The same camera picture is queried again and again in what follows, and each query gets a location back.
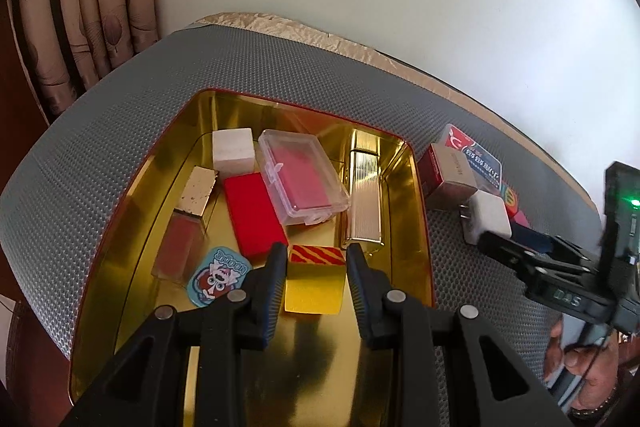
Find red rectangular box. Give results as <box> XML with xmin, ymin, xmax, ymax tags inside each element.
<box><xmin>222</xmin><ymin>173</ymin><xmax>290</xmax><ymax>264</ymax></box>

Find white charger cube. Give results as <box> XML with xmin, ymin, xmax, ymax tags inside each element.
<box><xmin>459</xmin><ymin>189</ymin><xmax>513</xmax><ymax>247</ymax></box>

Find small beige box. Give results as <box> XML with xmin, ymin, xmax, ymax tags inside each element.
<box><xmin>416</xmin><ymin>143</ymin><xmax>481</xmax><ymax>210</ymax></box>

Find yellow block red stripes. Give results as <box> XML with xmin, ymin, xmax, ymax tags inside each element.
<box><xmin>284</xmin><ymin>244</ymin><xmax>347</xmax><ymax>317</ymax></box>

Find beige leaf print curtain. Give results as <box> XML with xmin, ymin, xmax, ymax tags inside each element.
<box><xmin>5</xmin><ymin>0</ymin><xmax>161</xmax><ymax>128</ymax></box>

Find blue cartoon sticker badge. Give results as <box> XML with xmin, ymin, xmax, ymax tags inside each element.
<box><xmin>186</xmin><ymin>247</ymin><xmax>249</xmax><ymax>309</ymax></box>

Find red round tape measure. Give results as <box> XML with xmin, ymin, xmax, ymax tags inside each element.
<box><xmin>499</xmin><ymin>182</ymin><xmax>519</xmax><ymax>215</ymax></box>

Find beaded bracelet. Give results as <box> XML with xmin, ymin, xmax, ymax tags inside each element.
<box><xmin>570</xmin><ymin>387</ymin><xmax>623</xmax><ymax>419</ymax></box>

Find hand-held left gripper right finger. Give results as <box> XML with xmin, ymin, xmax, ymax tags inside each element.
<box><xmin>346</xmin><ymin>243</ymin><xmax>571</xmax><ymax>427</ymax></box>

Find clear case red insert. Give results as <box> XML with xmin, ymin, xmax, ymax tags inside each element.
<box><xmin>257</xmin><ymin>129</ymin><xmax>351</xmax><ymax>226</ymax></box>

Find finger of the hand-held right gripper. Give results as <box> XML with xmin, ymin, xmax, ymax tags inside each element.
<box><xmin>512</xmin><ymin>224</ymin><xmax>556</xmax><ymax>250</ymax></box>
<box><xmin>476</xmin><ymin>229</ymin><xmax>541</xmax><ymax>273</ymax></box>

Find red tin box gold inside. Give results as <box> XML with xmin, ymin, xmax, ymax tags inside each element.
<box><xmin>67</xmin><ymin>89</ymin><xmax>435</xmax><ymax>408</ymax></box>

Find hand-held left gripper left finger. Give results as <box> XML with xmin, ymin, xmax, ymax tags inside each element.
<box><xmin>60</xmin><ymin>243</ymin><xmax>290</xmax><ymax>427</ymax></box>

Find person's right hand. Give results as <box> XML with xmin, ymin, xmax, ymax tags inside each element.
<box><xmin>542</xmin><ymin>322</ymin><xmax>640</xmax><ymax>418</ymax></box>

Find pink tube gold cap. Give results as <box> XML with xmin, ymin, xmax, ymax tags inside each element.
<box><xmin>152</xmin><ymin>166</ymin><xmax>218</xmax><ymax>280</ymax></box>

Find clear packet red blue label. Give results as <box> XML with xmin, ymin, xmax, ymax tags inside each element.
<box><xmin>442</xmin><ymin>123</ymin><xmax>503</xmax><ymax>195</ymax></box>

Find white cube eraser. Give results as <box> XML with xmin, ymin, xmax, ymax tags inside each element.
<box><xmin>211</xmin><ymin>128</ymin><xmax>256</xmax><ymax>174</ymax></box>

